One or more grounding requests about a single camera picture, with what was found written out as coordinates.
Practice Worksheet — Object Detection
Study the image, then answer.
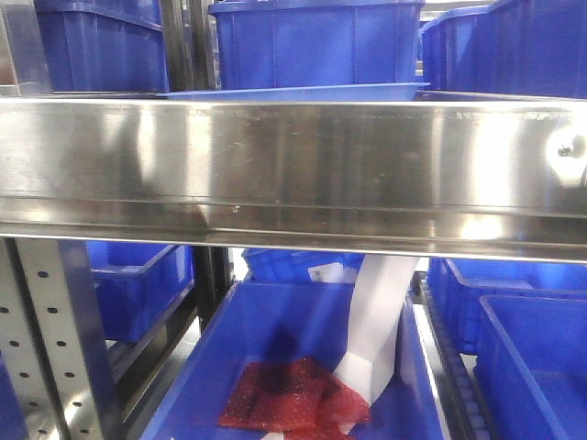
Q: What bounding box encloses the blue plastic tray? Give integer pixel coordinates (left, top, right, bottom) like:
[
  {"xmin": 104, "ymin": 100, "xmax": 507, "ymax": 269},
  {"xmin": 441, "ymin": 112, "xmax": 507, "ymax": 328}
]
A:
[{"xmin": 158, "ymin": 82, "xmax": 429, "ymax": 102}]

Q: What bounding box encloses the stainless steel shelf beam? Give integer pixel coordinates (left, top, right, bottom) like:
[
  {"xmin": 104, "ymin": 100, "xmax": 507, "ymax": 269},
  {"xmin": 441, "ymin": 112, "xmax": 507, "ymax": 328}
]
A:
[{"xmin": 1, "ymin": 92, "xmax": 586, "ymax": 262}]

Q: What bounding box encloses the perforated steel shelf upright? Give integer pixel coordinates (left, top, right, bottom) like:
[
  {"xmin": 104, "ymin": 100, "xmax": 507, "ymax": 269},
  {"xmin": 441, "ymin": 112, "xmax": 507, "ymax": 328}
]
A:
[{"xmin": 1, "ymin": 237, "xmax": 126, "ymax": 439}]

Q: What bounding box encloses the blue bin lower back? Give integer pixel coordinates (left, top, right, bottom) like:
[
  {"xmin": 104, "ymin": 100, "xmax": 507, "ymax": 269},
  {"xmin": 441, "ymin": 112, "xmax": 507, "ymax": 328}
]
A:
[{"xmin": 242, "ymin": 248, "xmax": 365, "ymax": 284}]

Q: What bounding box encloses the blue bin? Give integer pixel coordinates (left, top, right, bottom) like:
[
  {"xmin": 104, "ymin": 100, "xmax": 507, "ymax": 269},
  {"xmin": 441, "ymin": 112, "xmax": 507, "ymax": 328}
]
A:
[
  {"xmin": 208, "ymin": 1, "xmax": 424, "ymax": 90},
  {"xmin": 35, "ymin": 1, "xmax": 169, "ymax": 92},
  {"xmin": 86, "ymin": 241, "xmax": 194, "ymax": 343},
  {"xmin": 142, "ymin": 282, "xmax": 443, "ymax": 439},
  {"xmin": 427, "ymin": 258, "xmax": 586, "ymax": 355},
  {"xmin": 242, "ymin": 248, "xmax": 365, "ymax": 284},
  {"xmin": 420, "ymin": 1, "xmax": 586, "ymax": 98},
  {"xmin": 474, "ymin": 296, "xmax": 586, "ymax": 439}
]

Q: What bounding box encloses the blue bin lower centre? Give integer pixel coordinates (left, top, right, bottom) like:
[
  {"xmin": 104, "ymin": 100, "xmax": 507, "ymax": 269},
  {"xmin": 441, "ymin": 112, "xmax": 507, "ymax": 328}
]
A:
[{"xmin": 142, "ymin": 282, "xmax": 443, "ymax": 439}]

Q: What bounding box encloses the white folded cardboard piece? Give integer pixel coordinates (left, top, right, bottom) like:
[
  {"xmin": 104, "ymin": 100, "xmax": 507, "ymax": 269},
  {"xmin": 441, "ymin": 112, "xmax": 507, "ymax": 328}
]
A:
[{"xmin": 334, "ymin": 254, "xmax": 419, "ymax": 405}]

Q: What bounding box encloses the blue bin lower left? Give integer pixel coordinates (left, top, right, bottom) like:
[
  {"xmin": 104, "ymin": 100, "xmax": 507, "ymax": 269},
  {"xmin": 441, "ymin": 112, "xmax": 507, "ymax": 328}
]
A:
[{"xmin": 86, "ymin": 241, "xmax": 194, "ymax": 343}]

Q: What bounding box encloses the blue bin lower right rear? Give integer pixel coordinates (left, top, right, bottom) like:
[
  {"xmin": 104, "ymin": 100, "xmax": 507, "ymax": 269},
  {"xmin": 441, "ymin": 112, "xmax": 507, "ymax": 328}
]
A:
[{"xmin": 427, "ymin": 258, "xmax": 586, "ymax": 355}]

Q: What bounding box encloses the red bubble wrap bag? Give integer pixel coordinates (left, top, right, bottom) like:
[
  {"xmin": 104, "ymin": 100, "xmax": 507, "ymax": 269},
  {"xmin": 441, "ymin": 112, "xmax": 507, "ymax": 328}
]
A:
[{"xmin": 218, "ymin": 357, "xmax": 371, "ymax": 439}]

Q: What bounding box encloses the blue bin upper centre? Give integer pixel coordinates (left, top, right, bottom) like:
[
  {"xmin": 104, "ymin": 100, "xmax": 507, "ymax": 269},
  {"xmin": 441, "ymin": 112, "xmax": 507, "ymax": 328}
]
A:
[{"xmin": 208, "ymin": 1, "xmax": 424, "ymax": 90}]

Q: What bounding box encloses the blue bin upper left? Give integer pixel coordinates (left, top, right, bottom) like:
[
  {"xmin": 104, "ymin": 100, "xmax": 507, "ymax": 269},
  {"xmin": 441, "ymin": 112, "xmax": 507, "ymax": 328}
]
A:
[{"xmin": 35, "ymin": 1, "xmax": 169, "ymax": 92}]

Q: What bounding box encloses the blue bin lower right front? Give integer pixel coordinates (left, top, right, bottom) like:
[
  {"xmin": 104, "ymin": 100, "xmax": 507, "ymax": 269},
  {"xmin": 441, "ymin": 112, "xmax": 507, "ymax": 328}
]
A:
[{"xmin": 474, "ymin": 296, "xmax": 586, "ymax": 439}]

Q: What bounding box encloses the blue bin upper right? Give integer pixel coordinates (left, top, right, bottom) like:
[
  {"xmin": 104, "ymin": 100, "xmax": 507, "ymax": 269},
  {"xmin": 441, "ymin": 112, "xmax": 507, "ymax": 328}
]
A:
[{"xmin": 420, "ymin": 1, "xmax": 586, "ymax": 98}]

